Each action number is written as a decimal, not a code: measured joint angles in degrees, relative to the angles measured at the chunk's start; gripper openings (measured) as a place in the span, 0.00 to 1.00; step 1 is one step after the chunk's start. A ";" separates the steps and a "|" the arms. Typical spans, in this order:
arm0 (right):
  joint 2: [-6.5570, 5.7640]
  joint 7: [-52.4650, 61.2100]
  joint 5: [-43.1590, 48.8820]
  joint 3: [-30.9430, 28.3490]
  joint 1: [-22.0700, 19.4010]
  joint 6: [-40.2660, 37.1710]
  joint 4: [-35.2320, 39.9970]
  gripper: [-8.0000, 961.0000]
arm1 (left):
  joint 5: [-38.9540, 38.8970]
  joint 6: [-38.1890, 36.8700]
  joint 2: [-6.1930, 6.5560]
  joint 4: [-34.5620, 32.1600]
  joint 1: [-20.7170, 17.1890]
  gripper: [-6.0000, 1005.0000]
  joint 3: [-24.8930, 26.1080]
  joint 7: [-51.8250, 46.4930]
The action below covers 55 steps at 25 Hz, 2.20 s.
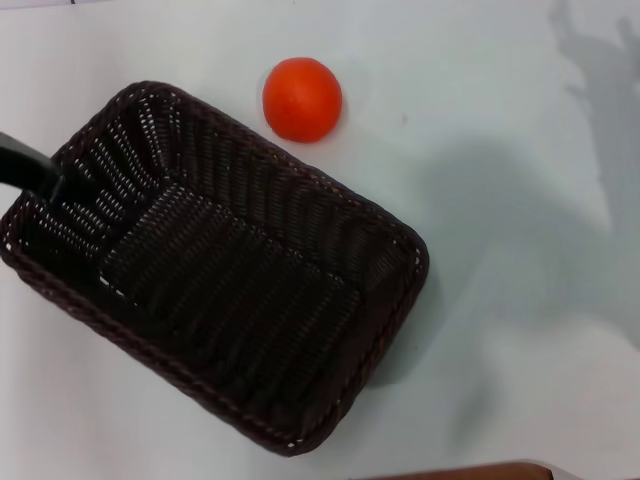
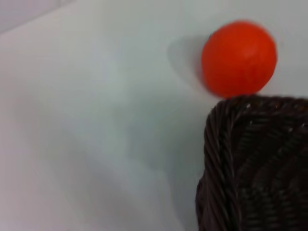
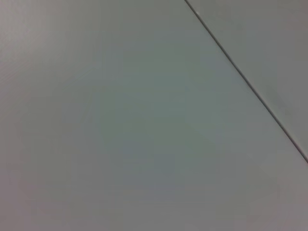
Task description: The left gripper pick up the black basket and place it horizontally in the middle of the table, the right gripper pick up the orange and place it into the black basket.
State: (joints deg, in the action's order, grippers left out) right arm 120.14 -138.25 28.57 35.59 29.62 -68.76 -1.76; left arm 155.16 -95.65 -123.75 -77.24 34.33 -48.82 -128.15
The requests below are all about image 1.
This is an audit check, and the red-orange tomato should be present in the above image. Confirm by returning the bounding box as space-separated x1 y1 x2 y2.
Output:
263 56 344 145

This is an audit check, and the brown rounded robot base edge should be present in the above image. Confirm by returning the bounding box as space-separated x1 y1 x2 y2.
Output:
372 460 554 480

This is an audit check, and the black woven rectangular basket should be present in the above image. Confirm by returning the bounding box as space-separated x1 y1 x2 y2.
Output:
0 79 430 457

